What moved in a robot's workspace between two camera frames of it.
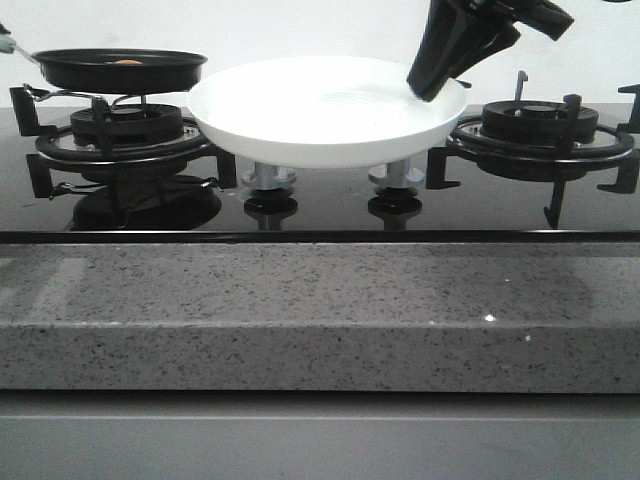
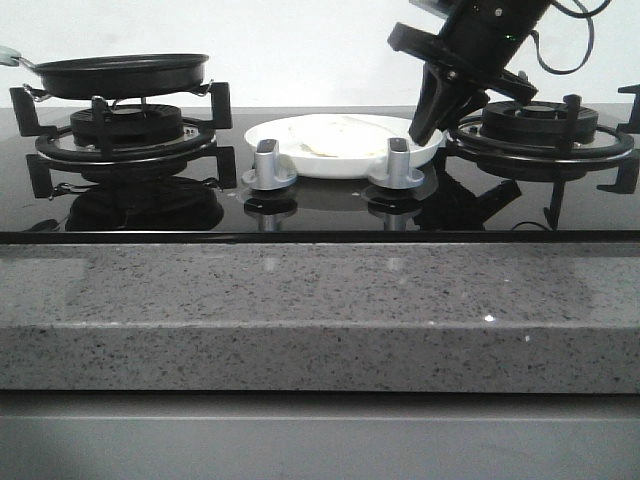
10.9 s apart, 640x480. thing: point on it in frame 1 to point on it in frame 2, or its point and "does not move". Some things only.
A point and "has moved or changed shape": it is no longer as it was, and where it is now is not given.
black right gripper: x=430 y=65 to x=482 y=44
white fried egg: x=126 y=62 to x=344 y=136
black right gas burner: x=534 y=122 does not move
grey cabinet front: x=74 y=434 does not move
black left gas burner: x=140 y=125 does not move
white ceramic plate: x=328 y=113 has moved or changed shape
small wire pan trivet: x=40 y=95 to x=39 y=95
